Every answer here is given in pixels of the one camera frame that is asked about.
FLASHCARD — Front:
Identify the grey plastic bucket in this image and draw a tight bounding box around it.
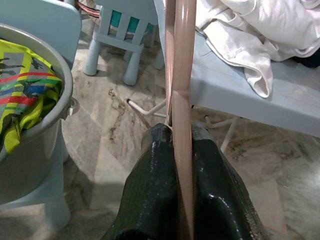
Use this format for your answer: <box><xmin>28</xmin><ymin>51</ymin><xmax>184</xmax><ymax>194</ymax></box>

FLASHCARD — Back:
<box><xmin>0</xmin><ymin>22</ymin><xmax>79</xmax><ymax>201</ymax></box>

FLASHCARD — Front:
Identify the black and white garment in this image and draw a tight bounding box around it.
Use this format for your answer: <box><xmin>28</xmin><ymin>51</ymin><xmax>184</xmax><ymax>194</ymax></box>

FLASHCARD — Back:
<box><xmin>291</xmin><ymin>55</ymin><xmax>320</xmax><ymax>70</ymax></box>

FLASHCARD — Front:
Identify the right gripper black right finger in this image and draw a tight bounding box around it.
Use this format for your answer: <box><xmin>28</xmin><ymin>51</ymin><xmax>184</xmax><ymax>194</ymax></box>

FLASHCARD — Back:
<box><xmin>191</xmin><ymin>124</ymin><xmax>267</xmax><ymax>240</ymax></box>

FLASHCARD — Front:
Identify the light blue plastic stool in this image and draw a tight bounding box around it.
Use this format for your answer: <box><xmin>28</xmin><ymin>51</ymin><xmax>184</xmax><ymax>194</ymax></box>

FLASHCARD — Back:
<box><xmin>0</xmin><ymin>119</ymin><xmax>73</xmax><ymax>233</ymax></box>

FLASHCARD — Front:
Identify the light blue child chair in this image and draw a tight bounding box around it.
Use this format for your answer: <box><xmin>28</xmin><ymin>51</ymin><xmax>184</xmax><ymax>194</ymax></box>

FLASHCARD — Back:
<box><xmin>82</xmin><ymin>0</ymin><xmax>166</xmax><ymax>86</ymax></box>

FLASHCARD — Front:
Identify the pale pink plastic hanger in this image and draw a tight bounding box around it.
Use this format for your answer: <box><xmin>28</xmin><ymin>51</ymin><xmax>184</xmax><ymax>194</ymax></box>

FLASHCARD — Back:
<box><xmin>163</xmin><ymin>0</ymin><xmax>198</xmax><ymax>240</ymax></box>

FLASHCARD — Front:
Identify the pale blue folding table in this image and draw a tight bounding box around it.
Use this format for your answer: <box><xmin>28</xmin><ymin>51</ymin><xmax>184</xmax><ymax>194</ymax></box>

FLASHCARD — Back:
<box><xmin>127</xmin><ymin>0</ymin><xmax>320</xmax><ymax>154</ymax></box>

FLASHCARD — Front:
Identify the person in teal shirt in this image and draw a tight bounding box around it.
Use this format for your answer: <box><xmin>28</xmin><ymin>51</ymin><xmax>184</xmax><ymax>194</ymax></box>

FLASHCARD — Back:
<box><xmin>109</xmin><ymin>9</ymin><xmax>155</xmax><ymax>41</ymax></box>

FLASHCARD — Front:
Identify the neon yellow-green garment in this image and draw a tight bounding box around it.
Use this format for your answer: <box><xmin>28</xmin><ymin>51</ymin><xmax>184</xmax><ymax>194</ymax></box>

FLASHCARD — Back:
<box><xmin>0</xmin><ymin>37</ymin><xmax>64</xmax><ymax>155</ymax></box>

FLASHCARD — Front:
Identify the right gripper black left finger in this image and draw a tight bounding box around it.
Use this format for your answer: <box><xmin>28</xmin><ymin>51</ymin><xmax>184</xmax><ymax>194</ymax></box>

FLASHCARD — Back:
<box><xmin>99</xmin><ymin>123</ymin><xmax>187</xmax><ymax>240</ymax></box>

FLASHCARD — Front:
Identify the light blue child table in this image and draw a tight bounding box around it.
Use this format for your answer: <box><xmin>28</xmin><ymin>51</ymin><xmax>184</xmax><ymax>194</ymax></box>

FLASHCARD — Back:
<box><xmin>0</xmin><ymin>0</ymin><xmax>83</xmax><ymax>68</ymax></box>

